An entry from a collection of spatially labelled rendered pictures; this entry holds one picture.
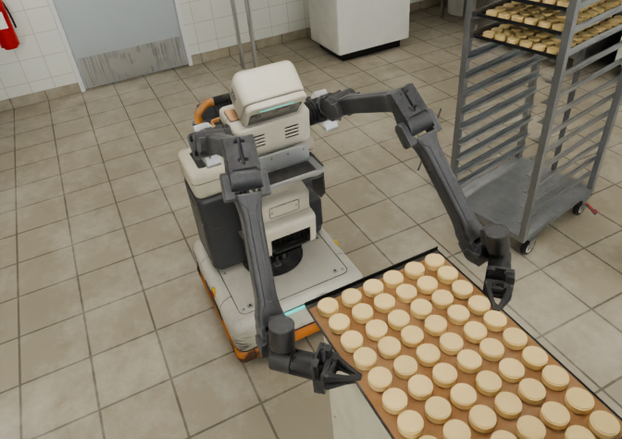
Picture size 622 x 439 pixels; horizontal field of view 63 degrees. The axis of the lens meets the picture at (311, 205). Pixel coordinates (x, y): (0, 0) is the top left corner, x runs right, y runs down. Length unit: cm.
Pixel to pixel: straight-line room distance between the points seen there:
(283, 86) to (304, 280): 93
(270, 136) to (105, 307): 144
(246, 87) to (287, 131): 23
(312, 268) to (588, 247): 147
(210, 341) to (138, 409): 41
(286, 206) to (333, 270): 48
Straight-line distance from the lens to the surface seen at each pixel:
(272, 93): 161
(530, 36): 245
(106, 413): 239
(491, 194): 297
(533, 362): 119
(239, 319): 212
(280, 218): 192
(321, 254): 233
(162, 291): 276
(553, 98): 232
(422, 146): 137
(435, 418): 108
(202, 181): 202
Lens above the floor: 185
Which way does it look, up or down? 37 degrees down
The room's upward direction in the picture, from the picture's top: 6 degrees counter-clockwise
